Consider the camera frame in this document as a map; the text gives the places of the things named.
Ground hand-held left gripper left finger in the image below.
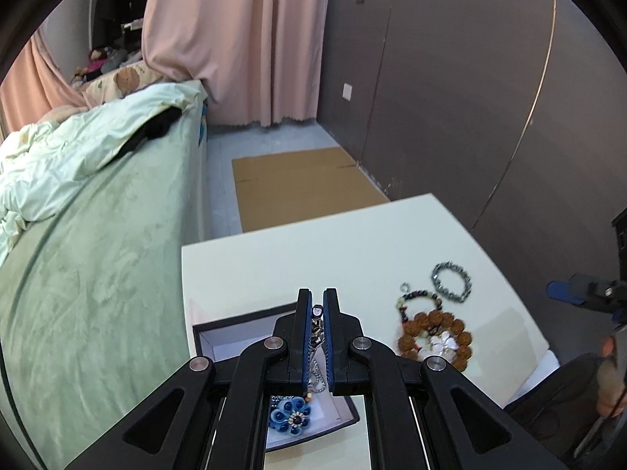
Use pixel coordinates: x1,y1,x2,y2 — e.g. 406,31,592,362
63,288,315,470

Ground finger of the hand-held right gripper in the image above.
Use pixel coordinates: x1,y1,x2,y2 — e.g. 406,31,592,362
547,271,627,315
611,207,627,256

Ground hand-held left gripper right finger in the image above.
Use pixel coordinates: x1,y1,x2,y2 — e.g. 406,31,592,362
322,288,569,470

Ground silver chain bracelet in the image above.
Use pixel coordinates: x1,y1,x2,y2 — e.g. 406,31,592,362
310,305,328,395

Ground black jewelry box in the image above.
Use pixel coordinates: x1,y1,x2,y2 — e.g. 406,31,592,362
192,304,361,454

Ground brown large bead bracelet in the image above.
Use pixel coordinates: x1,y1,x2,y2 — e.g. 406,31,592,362
397,309,474,360

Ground white flower ornament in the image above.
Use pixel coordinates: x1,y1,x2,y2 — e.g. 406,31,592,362
425,330,459,354

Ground person's right hand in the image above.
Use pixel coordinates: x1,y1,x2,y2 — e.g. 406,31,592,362
596,333,627,414

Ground blue flower brooch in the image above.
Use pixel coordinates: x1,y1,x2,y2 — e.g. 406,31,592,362
268,398,314,436

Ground person's dark trousers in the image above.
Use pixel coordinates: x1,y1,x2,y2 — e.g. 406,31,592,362
504,352,627,470

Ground flat brown cardboard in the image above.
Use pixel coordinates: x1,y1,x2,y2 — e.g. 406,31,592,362
231,146,391,233

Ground bed with green sheet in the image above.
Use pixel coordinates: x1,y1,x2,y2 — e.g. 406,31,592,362
0,81,210,470

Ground black cloth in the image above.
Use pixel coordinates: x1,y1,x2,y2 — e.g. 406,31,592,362
118,107,182,160

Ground light green duvet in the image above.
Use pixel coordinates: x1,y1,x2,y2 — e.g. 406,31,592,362
0,81,205,261

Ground wide pink curtain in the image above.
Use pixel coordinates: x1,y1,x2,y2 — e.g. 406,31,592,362
141,0,330,129

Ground printed beige pillow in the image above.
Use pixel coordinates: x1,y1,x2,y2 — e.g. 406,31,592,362
78,61,168,105

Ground plush toys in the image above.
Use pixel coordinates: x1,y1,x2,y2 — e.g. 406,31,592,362
72,46,144,84

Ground narrow pink curtain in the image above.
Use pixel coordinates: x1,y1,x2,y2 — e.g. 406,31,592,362
0,34,90,134

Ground dark bead bracelet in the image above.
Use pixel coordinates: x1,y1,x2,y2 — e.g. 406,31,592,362
396,289,444,326

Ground grey bead bracelet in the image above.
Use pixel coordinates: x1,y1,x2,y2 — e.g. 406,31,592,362
430,261,475,302

